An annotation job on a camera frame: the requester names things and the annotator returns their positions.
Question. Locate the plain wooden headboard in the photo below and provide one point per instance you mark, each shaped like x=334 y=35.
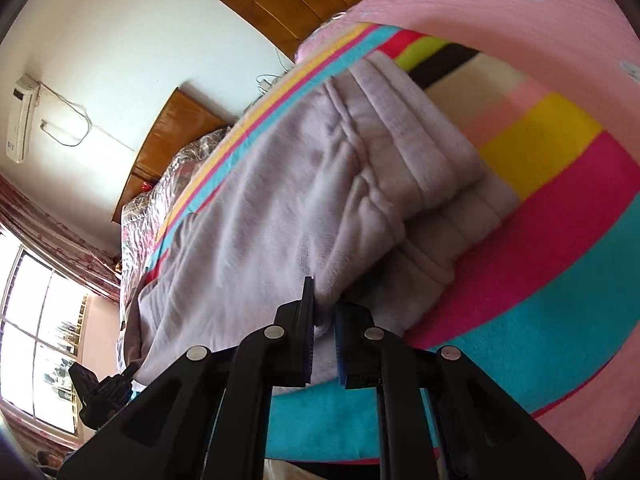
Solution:
x=170 y=135

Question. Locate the lilac fleece pants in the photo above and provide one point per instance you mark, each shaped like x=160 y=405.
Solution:
x=280 y=185

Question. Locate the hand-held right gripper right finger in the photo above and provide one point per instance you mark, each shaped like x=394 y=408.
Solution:
x=342 y=350

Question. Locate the pink quilted bedspread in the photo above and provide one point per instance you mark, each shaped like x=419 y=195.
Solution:
x=500 y=10

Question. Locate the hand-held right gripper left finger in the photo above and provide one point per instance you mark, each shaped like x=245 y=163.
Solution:
x=308 y=345

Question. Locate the striped fleece blanket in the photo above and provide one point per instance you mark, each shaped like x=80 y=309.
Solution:
x=550 y=240

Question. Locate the white air conditioner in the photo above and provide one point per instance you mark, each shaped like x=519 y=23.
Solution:
x=20 y=120

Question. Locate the pale floral quilt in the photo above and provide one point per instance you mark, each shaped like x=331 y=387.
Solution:
x=150 y=225

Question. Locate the padded wooden headboard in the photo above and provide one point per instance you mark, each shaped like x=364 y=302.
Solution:
x=300 y=0

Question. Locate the red floral curtain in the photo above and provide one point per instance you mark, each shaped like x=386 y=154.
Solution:
x=60 y=240

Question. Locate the barred window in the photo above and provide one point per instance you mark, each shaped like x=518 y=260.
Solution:
x=30 y=310

